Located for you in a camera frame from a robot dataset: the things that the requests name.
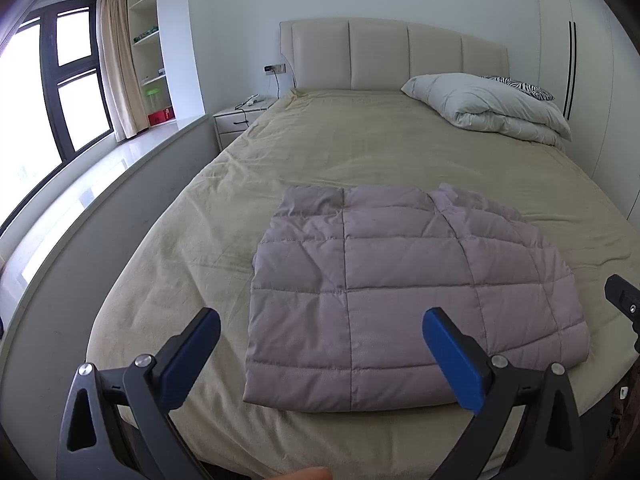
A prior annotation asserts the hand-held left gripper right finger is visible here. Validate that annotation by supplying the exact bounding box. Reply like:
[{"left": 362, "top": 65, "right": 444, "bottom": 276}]
[{"left": 421, "top": 307, "right": 586, "bottom": 480}]

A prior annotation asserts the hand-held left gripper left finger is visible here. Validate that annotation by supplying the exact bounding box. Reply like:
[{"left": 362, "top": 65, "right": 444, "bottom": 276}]
[{"left": 56, "top": 307, "right": 222, "bottom": 480}]

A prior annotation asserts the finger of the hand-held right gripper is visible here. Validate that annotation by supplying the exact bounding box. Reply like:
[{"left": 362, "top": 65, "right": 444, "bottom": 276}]
[{"left": 604, "top": 275, "right": 640, "bottom": 353}]

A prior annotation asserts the mauve quilted hooded jacket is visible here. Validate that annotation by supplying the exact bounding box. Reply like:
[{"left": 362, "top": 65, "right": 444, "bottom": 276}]
[{"left": 242, "top": 184, "right": 591, "bottom": 413}]

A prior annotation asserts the person's left hand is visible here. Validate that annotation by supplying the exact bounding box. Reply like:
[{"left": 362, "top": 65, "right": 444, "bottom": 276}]
[{"left": 272, "top": 466, "right": 333, "bottom": 480}]

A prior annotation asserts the white window ledge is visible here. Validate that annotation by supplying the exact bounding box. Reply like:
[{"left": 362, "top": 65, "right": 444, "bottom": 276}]
[{"left": 0, "top": 112, "right": 221, "bottom": 461}]

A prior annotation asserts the white wardrobe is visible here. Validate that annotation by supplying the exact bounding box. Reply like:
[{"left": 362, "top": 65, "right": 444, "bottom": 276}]
[{"left": 532, "top": 0, "right": 640, "bottom": 221}]

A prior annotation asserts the zebra print pillow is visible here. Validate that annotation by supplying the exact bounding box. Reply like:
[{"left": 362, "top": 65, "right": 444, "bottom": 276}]
[{"left": 480, "top": 76, "right": 556, "bottom": 102}]

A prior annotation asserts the bed with cream blanket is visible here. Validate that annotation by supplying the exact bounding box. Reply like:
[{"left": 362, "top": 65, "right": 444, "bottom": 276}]
[{"left": 85, "top": 87, "right": 636, "bottom": 480}]

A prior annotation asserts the white nightstand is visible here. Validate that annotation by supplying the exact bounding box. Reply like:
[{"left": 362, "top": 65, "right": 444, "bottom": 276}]
[{"left": 212, "top": 97, "right": 276, "bottom": 151}]

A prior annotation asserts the white folded duvet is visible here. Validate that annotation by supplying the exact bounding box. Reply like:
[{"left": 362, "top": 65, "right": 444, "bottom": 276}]
[{"left": 401, "top": 73, "right": 572, "bottom": 148}]

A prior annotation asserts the white open shelf unit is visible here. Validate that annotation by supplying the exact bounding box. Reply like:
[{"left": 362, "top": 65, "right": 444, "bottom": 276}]
[{"left": 127, "top": 0, "right": 176, "bottom": 128}]

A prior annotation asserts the black framed window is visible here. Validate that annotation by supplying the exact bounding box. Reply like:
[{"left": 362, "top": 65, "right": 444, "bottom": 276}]
[{"left": 0, "top": 0, "right": 116, "bottom": 241}]

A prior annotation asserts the beige curtain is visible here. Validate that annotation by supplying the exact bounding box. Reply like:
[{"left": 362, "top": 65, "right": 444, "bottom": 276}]
[{"left": 96, "top": 0, "right": 151, "bottom": 142}]

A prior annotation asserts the cream padded headboard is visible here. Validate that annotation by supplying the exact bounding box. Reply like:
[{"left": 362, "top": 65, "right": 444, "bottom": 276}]
[{"left": 279, "top": 17, "right": 511, "bottom": 92}]

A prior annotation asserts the black charging cable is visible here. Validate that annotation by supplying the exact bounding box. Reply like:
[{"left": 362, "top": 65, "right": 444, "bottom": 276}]
[{"left": 235, "top": 71, "right": 282, "bottom": 126}]

